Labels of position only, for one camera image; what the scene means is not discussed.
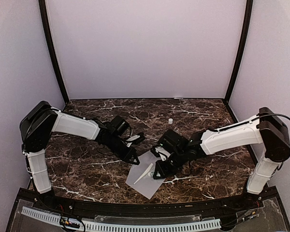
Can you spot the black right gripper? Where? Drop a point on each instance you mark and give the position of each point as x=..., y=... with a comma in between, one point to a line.
x=164, y=173

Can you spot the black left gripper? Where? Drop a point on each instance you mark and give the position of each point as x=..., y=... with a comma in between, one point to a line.
x=127, y=155

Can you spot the cream lined letter paper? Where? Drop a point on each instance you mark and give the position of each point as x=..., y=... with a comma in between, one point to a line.
x=144, y=173

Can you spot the grey paper envelope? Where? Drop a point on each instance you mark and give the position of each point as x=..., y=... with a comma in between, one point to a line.
x=147, y=186

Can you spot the white green glue stick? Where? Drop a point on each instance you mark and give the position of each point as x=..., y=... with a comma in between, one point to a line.
x=150, y=174

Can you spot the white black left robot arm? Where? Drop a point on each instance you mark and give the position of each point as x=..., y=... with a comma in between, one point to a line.
x=43, y=120

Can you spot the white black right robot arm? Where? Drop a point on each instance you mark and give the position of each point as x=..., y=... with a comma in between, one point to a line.
x=266, y=127

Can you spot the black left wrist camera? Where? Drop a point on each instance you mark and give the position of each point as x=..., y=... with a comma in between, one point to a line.
x=135, y=139

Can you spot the black front frame rail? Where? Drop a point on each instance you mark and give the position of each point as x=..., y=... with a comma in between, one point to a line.
x=225, y=207

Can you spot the white slotted cable duct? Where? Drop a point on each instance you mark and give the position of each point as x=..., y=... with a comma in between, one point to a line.
x=125, y=224

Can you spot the black left corner post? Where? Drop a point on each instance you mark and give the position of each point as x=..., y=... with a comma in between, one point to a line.
x=51, y=50

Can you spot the black corner post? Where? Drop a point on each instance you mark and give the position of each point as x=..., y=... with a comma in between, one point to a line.
x=51, y=50
x=240, y=50

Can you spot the black right corner post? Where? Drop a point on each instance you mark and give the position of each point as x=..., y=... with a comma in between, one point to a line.
x=240, y=50

